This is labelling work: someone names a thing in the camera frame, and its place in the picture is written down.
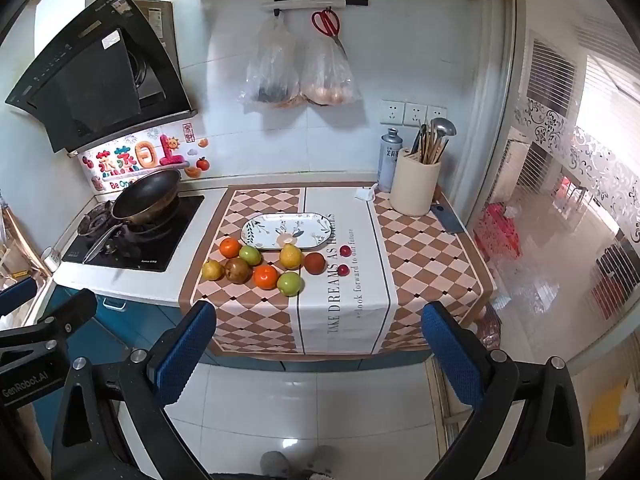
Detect large yellow pear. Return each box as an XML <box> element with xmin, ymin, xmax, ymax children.
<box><xmin>278</xmin><ymin>242</ymin><xmax>303</xmax><ymax>270</ymax></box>

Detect plastic bag with onions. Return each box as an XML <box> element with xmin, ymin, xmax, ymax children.
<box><xmin>299</xmin><ymin>35</ymin><xmax>362</xmax><ymax>107</ymax></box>

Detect metal ladle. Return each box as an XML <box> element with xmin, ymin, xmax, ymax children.
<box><xmin>430</xmin><ymin>117</ymin><xmax>457</xmax><ymax>161</ymax></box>

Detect dark frying pan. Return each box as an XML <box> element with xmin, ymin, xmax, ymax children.
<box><xmin>82</xmin><ymin>168</ymin><xmax>182</xmax><ymax>264</ymax></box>

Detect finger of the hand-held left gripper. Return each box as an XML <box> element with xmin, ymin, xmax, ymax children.
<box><xmin>0</xmin><ymin>289</ymin><xmax>99</xmax><ymax>348</ymax></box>
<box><xmin>0</xmin><ymin>277</ymin><xmax>40</xmax><ymax>313</ymax></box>

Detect bundle of chopsticks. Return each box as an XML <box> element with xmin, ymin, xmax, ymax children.
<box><xmin>410</xmin><ymin>125</ymin><xmax>448</xmax><ymax>166</ymax></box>

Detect checkered printed table mat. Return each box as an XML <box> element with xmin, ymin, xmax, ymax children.
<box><xmin>178</xmin><ymin>182</ymin><xmax>497</xmax><ymax>361</ymax></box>

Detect floral rectangular plate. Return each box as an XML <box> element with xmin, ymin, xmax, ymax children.
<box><xmin>241</xmin><ymin>211</ymin><xmax>335</xmax><ymax>251</ymax></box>

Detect black range hood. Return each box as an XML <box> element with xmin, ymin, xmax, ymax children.
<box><xmin>5</xmin><ymin>0</ymin><xmax>198</xmax><ymax>153</ymax></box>

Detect gas burner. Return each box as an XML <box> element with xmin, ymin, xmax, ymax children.
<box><xmin>77</xmin><ymin>200</ymin><xmax>118</xmax><ymax>238</ymax></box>

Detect black wall hook rail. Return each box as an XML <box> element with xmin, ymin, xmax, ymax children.
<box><xmin>261</xmin><ymin>0</ymin><xmax>370</xmax><ymax>12</ymax></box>

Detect colourful wall sticker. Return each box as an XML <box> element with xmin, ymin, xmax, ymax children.
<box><xmin>82</xmin><ymin>122</ymin><xmax>211</xmax><ymax>193</ymax></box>

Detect teal base cabinet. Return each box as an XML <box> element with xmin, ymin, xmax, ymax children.
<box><xmin>35</xmin><ymin>285</ymin><xmax>436</xmax><ymax>376</ymax></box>

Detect grey metal bottle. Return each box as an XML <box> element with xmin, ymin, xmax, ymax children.
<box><xmin>377</xmin><ymin>127</ymin><xmax>406</xmax><ymax>193</ymax></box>

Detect plastic bag with dark contents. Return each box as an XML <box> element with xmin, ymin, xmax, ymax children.
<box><xmin>239</xmin><ymin>12</ymin><xmax>301</xmax><ymax>108</ymax></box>

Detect dark cleaver knife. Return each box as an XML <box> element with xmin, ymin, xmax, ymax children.
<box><xmin>430</xmin><ymin>201</ymin><xmax>465</xmax><ymax>235</ymax></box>

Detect brown pear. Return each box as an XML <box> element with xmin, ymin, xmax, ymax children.
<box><xmin>224</xmin><ymin>256</ymin><xmax>252</xmax><ymax>284</ymax></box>

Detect cream utensil holder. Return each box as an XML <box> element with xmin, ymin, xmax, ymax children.
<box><xmin>389</xmin><ymin>147</ymin><xmax>442</xmax><ymax>217</ymax></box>

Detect pink plastic basket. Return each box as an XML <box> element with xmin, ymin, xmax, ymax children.
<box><xmin>472</xmin><ymin>202</ymin><xmax>523</xmax><ymax>261</ymax></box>

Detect grey slipper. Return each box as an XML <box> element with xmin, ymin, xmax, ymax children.
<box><xmin>260</xmin><ymin>451</ymin><xmax>292</xmax><ymax>476</ymax></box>

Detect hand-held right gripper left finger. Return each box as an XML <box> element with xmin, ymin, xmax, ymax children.
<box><xmin>51</xmin><ymin>300</ymin><xmax>217</xmax><ymax>480</ymax></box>

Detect white sliding door frame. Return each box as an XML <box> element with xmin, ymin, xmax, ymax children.
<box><xmin>467</xmin><ymin>0</ymin><xmax>526</xmax><ymax>231</ymax></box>

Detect yellow cloth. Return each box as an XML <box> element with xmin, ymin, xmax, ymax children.
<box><xmin>587</xmin><ymin>380</ymin><xmax>633</xmax><ymax>441</ymax></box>

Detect stainless steel chimney cover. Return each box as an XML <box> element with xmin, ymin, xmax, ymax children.
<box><xmin>132</xmin><ymin>0</ymin><xmax>177</xmax><ymax>63</ymax></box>

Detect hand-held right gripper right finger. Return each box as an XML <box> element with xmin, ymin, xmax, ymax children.
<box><xmin>421</xmin><ymin>301</ymin><xmax>586</xmax><ymax>480</ymax></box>

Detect red handled scissors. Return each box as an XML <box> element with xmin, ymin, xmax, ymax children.
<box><xmin>311</xmin><ymin>7</ymin><xmax>348</xmax><ymax>58</ymax></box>

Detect black gas stove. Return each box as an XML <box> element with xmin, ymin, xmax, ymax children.
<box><xmin>59</xmin><ymin>194</ymin><xmax>206</xmax><ymax>273</ymax></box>

